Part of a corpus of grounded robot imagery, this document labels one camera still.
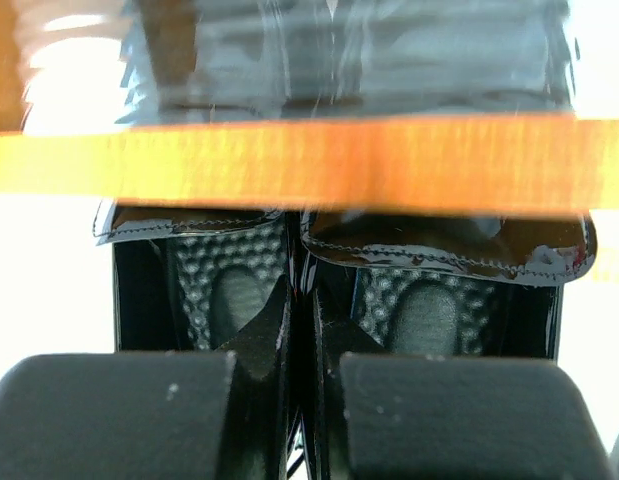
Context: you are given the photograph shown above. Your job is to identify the orange wooden shoe shelf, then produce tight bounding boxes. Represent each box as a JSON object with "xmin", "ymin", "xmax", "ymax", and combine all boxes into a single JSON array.
[{"xmin": 0, "ymin": 1, "xmax": 619, "ymax": 221}]

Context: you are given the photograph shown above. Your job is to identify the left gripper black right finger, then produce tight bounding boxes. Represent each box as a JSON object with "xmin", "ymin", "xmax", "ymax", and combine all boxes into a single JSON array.
[{"xmin": 313, "ymin": 294, "xmax": 615, "ymax": 479}]

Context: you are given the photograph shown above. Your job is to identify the black patent loafer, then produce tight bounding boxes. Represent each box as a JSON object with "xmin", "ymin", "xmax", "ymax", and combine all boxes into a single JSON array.
[
  {"xmin": 91, "ymin": 199, "xmax": 298, "ymax": 480},
  {"xmin": 298, "ymin": 209, "xmax": 598, "ymax": 480}
]

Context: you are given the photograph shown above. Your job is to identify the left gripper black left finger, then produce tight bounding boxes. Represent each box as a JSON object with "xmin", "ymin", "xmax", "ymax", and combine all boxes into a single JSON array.
[{"xmin": 0, "ymin": 287, "xmax": 291, "ymax": 479}]

